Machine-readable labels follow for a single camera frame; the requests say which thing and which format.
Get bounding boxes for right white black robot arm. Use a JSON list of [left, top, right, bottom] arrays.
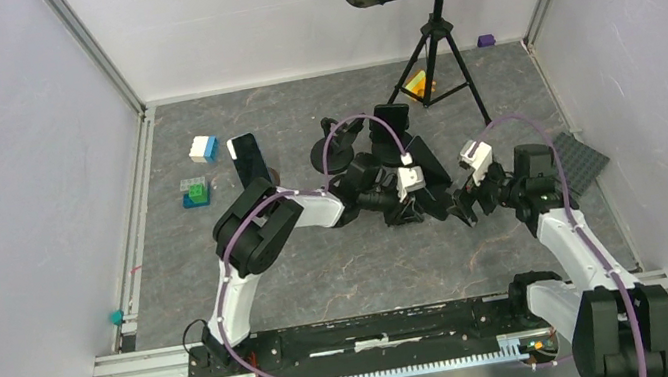
[[451, 141, 668, 377]]

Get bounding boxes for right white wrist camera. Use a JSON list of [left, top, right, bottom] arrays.
[[459, 139, 494, 186]]

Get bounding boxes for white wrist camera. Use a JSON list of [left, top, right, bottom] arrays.
[[396, 153, 426, 203], [459, 139, 494, 186]]

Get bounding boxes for white and blue blocks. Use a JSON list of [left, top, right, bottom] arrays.
[[188, 135, 219, 164]]

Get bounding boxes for black square-base phone holder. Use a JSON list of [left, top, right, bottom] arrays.
[[415, 186, 453, 221]]

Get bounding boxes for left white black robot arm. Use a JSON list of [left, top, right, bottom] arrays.
[[201, 152, 428, 375]]

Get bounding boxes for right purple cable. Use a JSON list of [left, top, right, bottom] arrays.
[[464, 98, 651, 377]]

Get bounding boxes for orange yellow block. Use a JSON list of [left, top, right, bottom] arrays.
[[402, 69, 427, 102]]

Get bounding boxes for purple block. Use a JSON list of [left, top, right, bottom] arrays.
[[476, 33, 496, 48]]

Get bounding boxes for blue-edged black smartphone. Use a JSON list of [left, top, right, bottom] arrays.
[[226, 133, 274, 189]]

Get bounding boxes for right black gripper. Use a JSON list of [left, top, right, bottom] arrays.
[[439, 154, 529, 231]]

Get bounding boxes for black round-base phone stand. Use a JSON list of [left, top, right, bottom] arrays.
[[310, 117, 364, 175]]

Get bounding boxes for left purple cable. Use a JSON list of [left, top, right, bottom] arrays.
[[188, 106, 448, 377]]

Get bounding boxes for purple cable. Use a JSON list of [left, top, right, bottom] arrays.
[[188, 106, 448, 377], [464, 98, 651, 377]]

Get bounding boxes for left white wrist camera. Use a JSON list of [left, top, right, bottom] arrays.
[[396, 153, 426, 203]]

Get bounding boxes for teal clip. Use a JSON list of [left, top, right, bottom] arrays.
[[108, 310, 125, 327]]

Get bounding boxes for grey studded baseplate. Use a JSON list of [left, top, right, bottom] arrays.
[[553, 132, 610, 196]]

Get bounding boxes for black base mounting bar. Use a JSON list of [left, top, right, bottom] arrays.
[[187, 294, 559, 377]]

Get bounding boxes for green white blue blocks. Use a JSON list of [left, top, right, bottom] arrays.
[[179, 176, 211, 209]]

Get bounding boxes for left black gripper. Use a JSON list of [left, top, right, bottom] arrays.
[[356, 179, 424, 233]]

